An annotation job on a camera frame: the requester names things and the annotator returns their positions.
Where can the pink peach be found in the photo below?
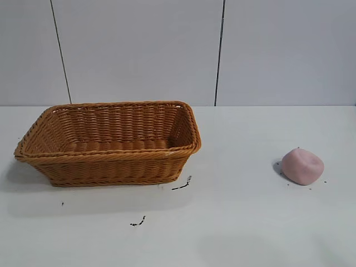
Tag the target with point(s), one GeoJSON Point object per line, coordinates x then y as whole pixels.
{"type": "Point", "coordinates": [302, 167]}

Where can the brown woven wicker basket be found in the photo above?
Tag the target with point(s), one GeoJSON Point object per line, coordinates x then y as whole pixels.
{"type": "Point", "coordinates": [111, 167]}

